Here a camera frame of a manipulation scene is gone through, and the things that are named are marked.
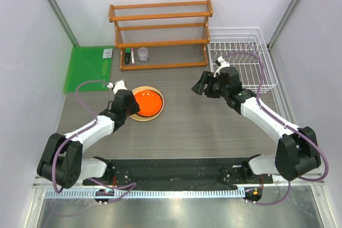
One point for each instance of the aluminium front rail frame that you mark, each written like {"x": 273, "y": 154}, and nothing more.
{"x": 105, "y": 194}

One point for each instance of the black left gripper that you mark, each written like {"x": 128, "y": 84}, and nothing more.
{"x": 135, "y": 108}

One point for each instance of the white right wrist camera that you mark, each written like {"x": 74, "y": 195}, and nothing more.
{"x": 220, "y": 63}

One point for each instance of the clear plastic cup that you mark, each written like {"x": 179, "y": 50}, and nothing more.
{"x": 143, "y": 54}

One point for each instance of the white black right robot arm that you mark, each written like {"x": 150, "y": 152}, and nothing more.
{"x": 296, "y": 152}

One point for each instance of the pink white marker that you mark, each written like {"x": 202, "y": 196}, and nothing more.
{"x": 132, "y": 57}

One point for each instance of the orange plastic plate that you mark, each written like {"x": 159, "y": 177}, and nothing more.
{"x": 150, "y": 102}

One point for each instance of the white wire dish rack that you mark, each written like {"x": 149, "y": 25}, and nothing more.
{"x": 246, "y": 50}

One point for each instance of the black green marker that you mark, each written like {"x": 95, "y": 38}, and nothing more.
{"x": 127, "y": 55}

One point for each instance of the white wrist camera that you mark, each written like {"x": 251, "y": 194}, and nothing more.
{"x": 116, "y": 86}
{"x": 220, "y": 63}

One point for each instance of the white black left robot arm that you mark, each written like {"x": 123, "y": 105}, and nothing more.
{"x": 62, "y": 160}

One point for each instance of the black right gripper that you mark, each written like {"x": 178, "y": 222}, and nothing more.
{"x": 207, "y": 78}

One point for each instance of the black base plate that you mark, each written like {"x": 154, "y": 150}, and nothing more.
{"x": 207, "y": 174}

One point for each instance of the cream yellow plate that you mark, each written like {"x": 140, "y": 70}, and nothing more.
{"x": 141, "y": 118}

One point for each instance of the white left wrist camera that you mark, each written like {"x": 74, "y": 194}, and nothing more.
{"x": 116, "y": 86}

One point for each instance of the orange wooden shelf rack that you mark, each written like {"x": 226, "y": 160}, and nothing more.
{"x": 122, "y": 45}

